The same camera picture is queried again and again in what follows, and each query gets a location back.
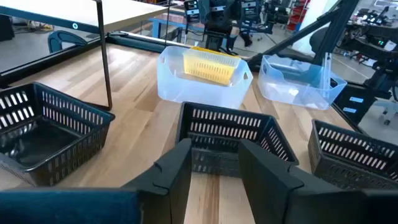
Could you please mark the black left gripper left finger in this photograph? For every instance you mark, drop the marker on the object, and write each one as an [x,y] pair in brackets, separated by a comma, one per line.
[168,186]

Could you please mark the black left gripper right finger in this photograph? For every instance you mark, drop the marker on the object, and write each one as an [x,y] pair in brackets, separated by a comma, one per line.
[264,186]

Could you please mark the black slotted plastic basket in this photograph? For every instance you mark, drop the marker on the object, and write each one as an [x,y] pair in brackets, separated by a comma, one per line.
[351,168]
[77,149]
[224,124]

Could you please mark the clear plastic storage bin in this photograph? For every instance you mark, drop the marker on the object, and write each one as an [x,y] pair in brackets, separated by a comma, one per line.
[199,93]
[295,93]

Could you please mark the yellow slotted plastic basket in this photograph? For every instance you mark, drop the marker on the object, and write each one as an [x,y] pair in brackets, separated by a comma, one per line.
[211,65]

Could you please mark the black panel blue labels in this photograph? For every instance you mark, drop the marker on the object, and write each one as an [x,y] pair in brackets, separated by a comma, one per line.
[348,109]

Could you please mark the white chair base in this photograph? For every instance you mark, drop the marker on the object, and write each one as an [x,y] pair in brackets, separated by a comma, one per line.
[388,112]

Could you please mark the black office chair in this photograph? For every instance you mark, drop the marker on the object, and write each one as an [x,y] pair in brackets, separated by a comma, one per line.
[318,40]

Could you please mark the blue workbench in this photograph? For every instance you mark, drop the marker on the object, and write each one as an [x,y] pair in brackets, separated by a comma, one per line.
[168,20]

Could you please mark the red parts rack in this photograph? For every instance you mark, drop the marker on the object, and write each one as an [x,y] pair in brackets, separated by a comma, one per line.
[297,15]

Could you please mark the background black robot station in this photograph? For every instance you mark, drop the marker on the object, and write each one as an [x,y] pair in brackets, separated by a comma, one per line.
[373,43]

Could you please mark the blue chair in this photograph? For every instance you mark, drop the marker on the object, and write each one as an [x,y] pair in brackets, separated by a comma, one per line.
[57,39]

